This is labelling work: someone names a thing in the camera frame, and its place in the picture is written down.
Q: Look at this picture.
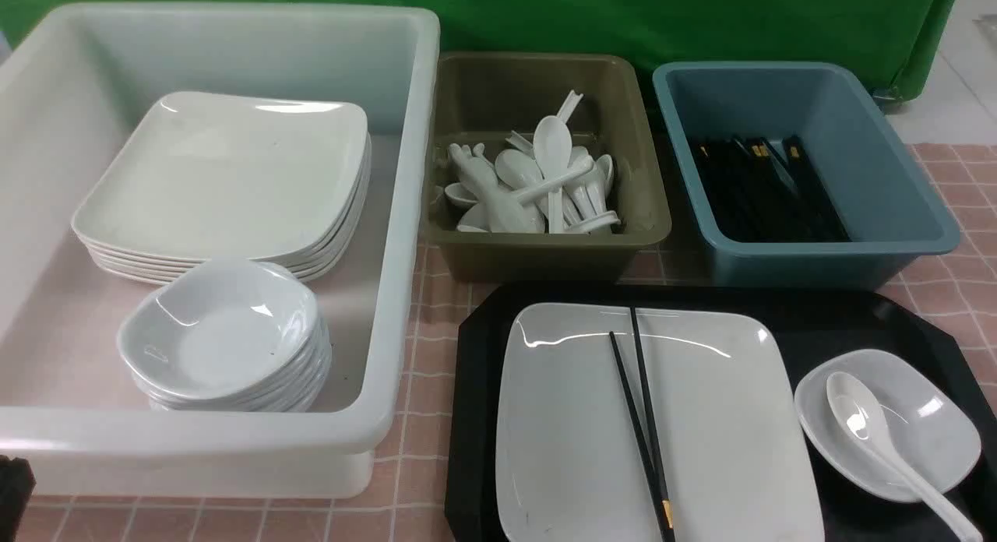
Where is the white ceramic soup spoon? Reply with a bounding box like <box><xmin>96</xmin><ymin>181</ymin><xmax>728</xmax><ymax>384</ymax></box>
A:
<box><xmin>826</xmin><ymin>371</ymin><xmax>984</xmax><ymax>541</ymax></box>

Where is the pile of white spoons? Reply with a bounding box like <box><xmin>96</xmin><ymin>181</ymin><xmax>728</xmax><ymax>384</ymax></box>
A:
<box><xmin>444</xmin><ymin>90</ymin><xmax>621</xmax><ymax>234</ymax></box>

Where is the olive green plastic bin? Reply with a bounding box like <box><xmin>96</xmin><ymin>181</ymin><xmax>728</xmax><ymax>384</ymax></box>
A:
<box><xmin>421</xmin><ymin>52</ymin><xmax>672</xmax><ymax>283</ymax></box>

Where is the small white bowl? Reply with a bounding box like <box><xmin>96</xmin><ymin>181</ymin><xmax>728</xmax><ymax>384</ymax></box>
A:
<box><xmin>794</xmin><ymin>348</ymin><xmax>981</xmax><ymax>503</ymax></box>

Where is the white square rice plate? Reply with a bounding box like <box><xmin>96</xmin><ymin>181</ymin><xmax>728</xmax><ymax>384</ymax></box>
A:
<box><xmin>495</xmin><ymin>303</ymin><xmax>825</xmax><ymax>541</ymax></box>

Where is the black serving tray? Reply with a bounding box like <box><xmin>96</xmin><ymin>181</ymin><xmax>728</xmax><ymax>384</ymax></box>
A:
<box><xmin>444</xmin><ymin>282</ymin><xmax>996</xmax><ymax>541</ymax></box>

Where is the large white plastic tub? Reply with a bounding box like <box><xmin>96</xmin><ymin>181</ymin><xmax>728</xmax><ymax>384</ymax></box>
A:
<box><xmin>2</xmin><ymin>2</ymin><xmax>441</xmax><ymax>499</ymax></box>

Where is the stack of white square plates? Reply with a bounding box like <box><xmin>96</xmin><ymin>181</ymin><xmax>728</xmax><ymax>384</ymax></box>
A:
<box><xmin>71</xmin><ymin>90</ymin><xmax>372</xmax><ymax>284</ymax></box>

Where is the blue plastic bin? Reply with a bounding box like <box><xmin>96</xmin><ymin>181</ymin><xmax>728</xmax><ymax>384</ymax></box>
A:
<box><xmin>653</xmin><ymin>61</ymin><xmax>960</xmax><ymax>290</ymax></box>

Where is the pile of black chopsticks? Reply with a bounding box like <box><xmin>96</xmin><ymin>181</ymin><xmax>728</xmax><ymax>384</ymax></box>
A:
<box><xmin>689</xmin><ymin>135</ymin><xmax>851</xmax><ymax>243</ymax></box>

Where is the stack of small white bowls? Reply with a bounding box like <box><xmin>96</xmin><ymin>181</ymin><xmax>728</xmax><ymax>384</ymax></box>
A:
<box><xmin>115</xmin><ymin>259</ymin><xmax>334</xmax><ymax>412</ymax></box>

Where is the green backdrop cloth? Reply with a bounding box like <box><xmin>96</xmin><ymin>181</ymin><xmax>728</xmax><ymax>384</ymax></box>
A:
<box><xmin>2</xmin><ymin>0</ymin><xmax>955</xmax><ymax>100</ymax></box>

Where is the pink checkered tablecloth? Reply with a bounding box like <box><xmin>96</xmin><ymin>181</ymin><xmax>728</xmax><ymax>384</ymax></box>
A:
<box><xmin>2</xmin><ymin>143</ymin><xmax>995</xmax><ymax>541</ymax></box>

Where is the black chopstick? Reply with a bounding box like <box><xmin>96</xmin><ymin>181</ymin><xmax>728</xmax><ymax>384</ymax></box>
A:
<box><xmin>608</xmin><ymin>331</ymin><xmax>661</xmax><ymax>539</ymax></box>
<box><xmin>629</xmin><ymin>305</ymin><xmax>675</xmax><ymax>541</ymax></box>

